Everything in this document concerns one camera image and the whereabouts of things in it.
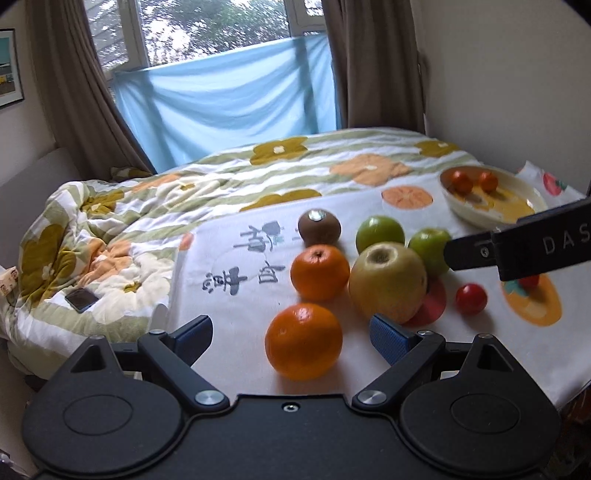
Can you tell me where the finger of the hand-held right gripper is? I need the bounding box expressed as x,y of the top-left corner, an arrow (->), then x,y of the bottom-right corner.
443,229 -> 498,272

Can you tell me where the black phone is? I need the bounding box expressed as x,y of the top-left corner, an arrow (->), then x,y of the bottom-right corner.
65,287 -> 100,315

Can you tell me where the orange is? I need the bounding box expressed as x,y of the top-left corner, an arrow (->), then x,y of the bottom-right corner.
290,244 -> 351,302
264,303 -> 344,380

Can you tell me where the green apple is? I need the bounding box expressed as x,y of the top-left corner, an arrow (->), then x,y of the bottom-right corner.
355,215 -> 406,254
407,228 -> 453,278

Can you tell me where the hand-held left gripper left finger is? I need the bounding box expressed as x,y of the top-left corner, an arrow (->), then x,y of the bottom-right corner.
65,315 -> 230,413

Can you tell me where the light blue cloth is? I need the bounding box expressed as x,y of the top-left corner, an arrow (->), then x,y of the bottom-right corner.
113,33 -> 342,172

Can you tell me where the white bowl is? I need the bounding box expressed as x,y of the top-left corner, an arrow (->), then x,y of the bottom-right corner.
438,165 -> 549,230

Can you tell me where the window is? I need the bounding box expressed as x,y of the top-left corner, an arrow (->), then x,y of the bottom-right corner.
85,0 -> 331,75

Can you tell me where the large yellow-green apple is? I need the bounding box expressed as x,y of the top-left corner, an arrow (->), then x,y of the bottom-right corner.
348,241 -> 428,325

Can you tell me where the brown kiwi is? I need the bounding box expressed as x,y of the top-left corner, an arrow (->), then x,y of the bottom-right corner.
298,209 -> 342,247

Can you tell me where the white fruit-print cloth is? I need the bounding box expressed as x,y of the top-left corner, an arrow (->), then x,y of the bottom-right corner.
166,161 -> 591,409

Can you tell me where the brown curtain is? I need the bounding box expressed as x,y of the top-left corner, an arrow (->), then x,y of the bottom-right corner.
25,0 -> 155,181
322,0 -> 426,134

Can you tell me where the framed wall picture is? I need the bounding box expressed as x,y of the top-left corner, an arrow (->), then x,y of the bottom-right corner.
0,28 -> 25,109

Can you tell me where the floral striped blanket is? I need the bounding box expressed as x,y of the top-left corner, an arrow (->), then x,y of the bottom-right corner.
8,128 -> 481,370

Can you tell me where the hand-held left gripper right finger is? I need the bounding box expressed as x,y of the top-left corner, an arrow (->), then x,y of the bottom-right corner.
352,313 -> 515,409

